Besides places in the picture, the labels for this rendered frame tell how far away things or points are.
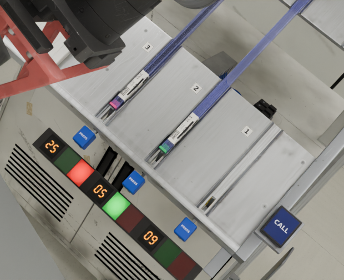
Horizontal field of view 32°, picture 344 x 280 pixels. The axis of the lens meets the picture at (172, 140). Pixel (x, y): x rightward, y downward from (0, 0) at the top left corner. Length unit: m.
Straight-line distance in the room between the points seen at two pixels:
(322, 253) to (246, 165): 1.39
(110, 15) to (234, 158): 0.54
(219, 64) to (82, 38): 1.03
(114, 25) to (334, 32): 0.65
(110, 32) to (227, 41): 1.22
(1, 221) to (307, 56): 2.16
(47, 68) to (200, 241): 0.99
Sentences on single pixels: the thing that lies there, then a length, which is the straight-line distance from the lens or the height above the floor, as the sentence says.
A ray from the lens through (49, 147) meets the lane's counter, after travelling 0.99.
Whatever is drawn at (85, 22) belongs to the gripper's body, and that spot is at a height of 1.09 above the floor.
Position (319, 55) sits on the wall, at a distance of 2.87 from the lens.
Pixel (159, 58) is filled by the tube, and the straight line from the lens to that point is 0.99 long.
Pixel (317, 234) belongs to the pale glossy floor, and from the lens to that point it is 2.37.
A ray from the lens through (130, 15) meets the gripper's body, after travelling 0.45.
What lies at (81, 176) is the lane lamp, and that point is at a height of 0.66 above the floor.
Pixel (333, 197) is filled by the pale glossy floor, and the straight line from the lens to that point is 2.61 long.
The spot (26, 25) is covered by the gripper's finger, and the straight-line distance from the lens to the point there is 0.42.
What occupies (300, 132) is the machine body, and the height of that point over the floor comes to 0.62.
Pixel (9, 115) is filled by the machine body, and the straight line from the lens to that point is 1.58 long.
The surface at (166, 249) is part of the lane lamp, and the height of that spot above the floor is 0.66.
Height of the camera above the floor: 1.31
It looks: 35 degrees down
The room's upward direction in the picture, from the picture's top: 34 degrees clockwise
